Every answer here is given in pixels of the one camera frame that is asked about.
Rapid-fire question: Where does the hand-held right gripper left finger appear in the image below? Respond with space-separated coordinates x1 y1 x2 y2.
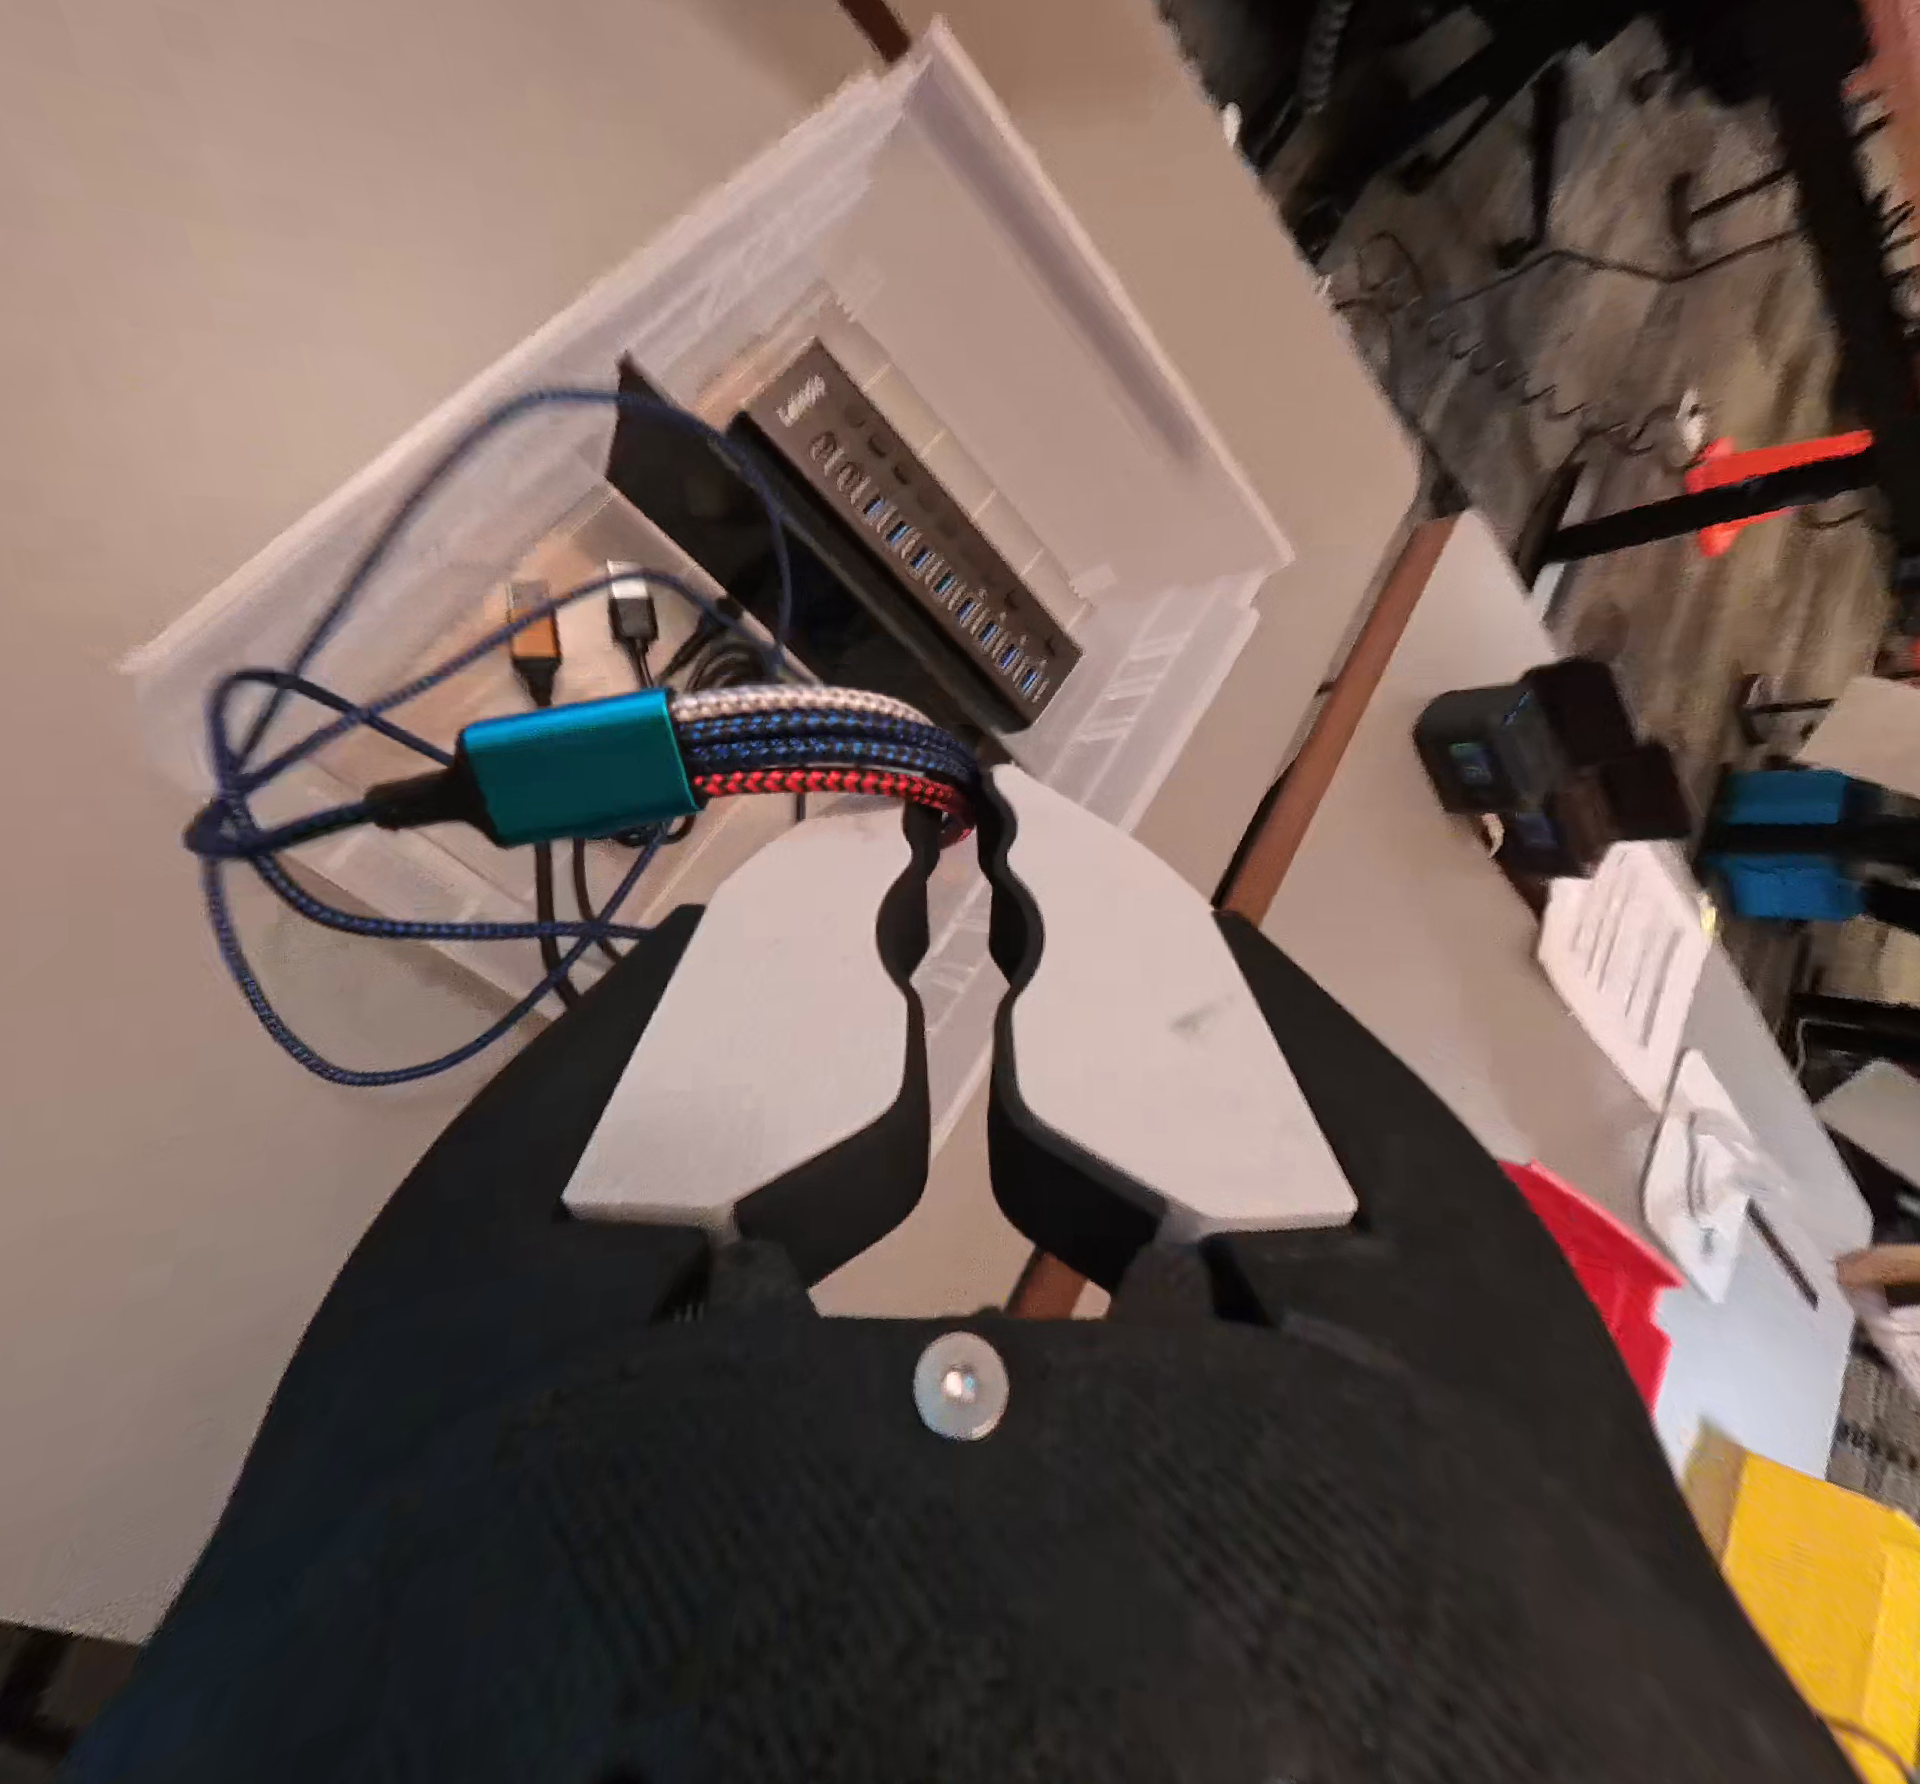
561 801 934 1286

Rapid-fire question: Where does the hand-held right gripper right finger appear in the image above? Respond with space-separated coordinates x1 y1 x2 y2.
974 760 1363 1286

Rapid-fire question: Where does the blue braided multi-plug cable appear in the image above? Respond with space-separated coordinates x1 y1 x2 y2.
181 381 992 1090

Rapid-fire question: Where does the clear plastic bin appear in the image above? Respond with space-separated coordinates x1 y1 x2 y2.
117 14 1296 1054

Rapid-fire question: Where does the grey desk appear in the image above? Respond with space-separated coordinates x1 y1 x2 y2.
0 0 1427 1651

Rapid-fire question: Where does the white table with wood edge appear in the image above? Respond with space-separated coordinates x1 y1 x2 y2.
1006 510 1890 1487

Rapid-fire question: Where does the white paper sheet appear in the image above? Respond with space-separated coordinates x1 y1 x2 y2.
1533 838 1713 1115

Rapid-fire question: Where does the red plastic bin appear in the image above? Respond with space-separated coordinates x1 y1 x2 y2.
1501 1158 1685 1414

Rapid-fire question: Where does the black multiport USB hub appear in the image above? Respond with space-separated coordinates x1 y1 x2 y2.
728 338 1086 736

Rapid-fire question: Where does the black power adapter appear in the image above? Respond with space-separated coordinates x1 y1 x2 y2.
602 363 843 661

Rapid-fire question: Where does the white device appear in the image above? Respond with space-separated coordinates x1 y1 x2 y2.
1638 1048 1760 1309

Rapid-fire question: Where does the blue plastic object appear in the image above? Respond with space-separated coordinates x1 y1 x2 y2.
1702 765 1920 925

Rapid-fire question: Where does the orange object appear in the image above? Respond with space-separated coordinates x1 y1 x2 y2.
1679 426 1881 559

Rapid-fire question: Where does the yellow plastic bin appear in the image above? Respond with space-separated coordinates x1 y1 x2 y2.
1679 1424 1920 1784

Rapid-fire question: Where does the black cable with silver plug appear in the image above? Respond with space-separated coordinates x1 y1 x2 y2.
603 557 780 707

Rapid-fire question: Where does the black cable with orange plug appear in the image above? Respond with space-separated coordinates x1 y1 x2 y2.
500 575 661 1013

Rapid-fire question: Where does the black action camera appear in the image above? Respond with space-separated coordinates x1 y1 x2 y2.
1412 655 1693 873

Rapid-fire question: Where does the coiled black cable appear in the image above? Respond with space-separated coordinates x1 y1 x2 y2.
1327 238 1703 459

